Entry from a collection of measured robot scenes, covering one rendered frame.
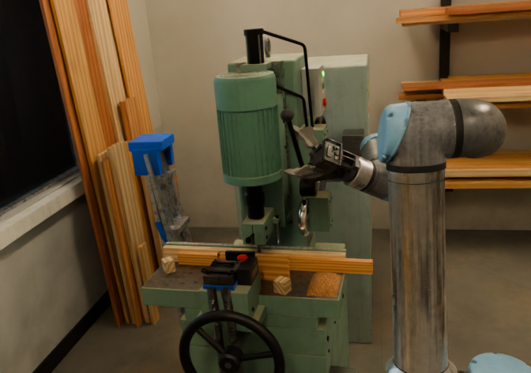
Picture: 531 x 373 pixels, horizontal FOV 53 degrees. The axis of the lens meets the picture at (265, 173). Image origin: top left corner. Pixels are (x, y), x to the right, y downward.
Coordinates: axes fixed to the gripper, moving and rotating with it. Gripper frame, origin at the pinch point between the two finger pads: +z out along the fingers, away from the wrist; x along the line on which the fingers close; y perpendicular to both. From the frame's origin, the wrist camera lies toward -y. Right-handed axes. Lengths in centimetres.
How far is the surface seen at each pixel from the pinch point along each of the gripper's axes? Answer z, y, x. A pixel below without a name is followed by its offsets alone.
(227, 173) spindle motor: 9.0, -16.5, 4.0
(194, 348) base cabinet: -3, -51, 46
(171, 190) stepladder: 3, -112, -33
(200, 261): 2, -47, 20
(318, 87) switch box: -13.1, -9.0, -33.8
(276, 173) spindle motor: -3.3, -10.3, 2.0
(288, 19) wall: -53, -137, -200
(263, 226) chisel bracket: -6.9, -21.9, 13.6
